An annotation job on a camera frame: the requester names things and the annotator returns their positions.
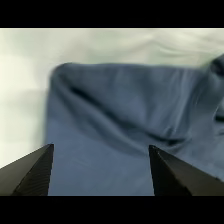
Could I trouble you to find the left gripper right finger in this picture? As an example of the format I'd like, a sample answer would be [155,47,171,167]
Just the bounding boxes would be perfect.
[148,144,224,197]

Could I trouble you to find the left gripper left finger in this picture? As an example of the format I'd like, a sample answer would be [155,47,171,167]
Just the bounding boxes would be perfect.
[0,143,55,197]

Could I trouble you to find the blue shirt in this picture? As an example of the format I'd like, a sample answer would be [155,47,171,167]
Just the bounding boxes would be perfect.
[44,53,224,197]

